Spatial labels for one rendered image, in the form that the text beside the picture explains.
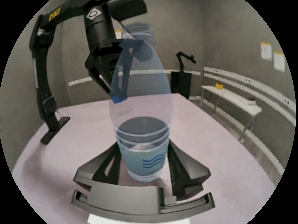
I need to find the clear plastic water bottle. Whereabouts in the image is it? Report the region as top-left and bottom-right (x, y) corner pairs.
(109, 22), (173, 183)

